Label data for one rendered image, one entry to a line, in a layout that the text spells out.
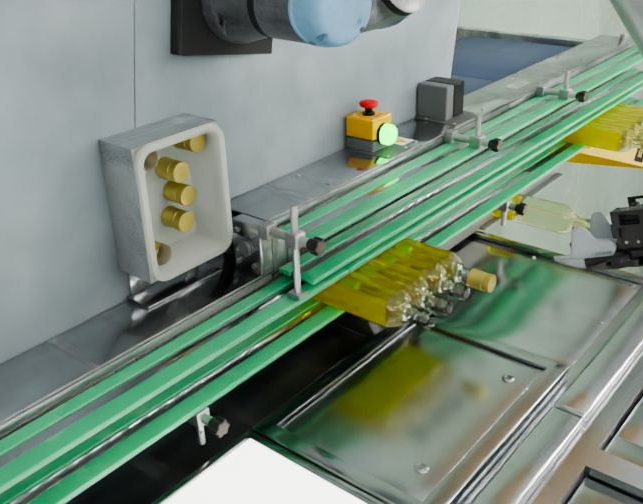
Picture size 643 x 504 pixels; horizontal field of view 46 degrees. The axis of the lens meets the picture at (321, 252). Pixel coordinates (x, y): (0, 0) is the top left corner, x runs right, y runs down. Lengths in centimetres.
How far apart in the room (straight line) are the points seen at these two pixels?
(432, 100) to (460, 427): 83
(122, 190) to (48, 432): 37
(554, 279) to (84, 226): 106
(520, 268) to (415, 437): 70
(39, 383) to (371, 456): 50
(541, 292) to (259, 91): 77
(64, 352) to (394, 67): 96
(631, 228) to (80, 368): 79
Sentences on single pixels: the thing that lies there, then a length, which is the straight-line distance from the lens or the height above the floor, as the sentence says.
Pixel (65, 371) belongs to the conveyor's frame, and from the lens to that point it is 116.
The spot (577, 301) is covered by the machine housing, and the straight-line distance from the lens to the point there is 173.
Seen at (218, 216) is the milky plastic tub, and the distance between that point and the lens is 129.
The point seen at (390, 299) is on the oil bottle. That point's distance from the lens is 131.
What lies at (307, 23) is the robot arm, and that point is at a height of 98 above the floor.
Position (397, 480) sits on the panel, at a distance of 119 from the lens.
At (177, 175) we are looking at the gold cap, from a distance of 122.
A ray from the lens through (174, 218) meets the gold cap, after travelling 126.
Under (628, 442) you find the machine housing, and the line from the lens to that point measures 138.
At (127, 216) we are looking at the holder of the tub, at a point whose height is 79.
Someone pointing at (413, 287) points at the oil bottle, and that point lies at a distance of 135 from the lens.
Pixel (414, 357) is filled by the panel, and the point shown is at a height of 108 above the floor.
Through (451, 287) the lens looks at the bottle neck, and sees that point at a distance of 139.
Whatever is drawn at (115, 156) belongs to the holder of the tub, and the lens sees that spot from 118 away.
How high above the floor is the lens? 171
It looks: 35 degrees down
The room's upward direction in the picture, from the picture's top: 109 degrees clockwise
